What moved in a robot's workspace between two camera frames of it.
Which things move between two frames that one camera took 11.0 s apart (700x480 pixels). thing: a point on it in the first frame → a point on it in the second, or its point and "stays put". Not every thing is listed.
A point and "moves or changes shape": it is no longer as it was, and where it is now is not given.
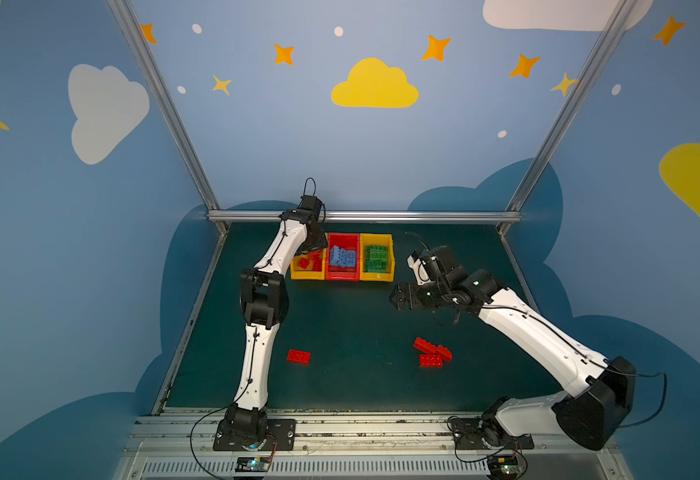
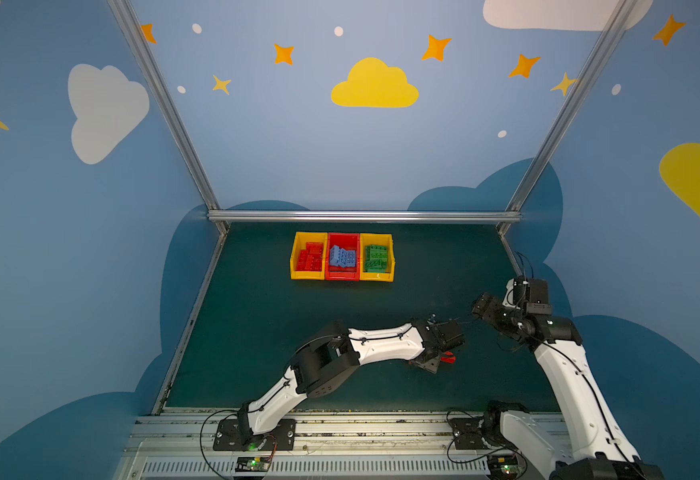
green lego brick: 376,253 stays put
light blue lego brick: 336,256 stays put
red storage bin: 347,242 stays put
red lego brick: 299,357 moves or changes shape
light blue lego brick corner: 340,254 stays put
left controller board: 252,464 stays put
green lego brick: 375,260 stays put
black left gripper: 315,238 → 432,358
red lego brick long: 315,256 → 304,261
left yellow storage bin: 301,273 stays put
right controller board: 503,464 stays put
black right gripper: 410,297 → 491,309
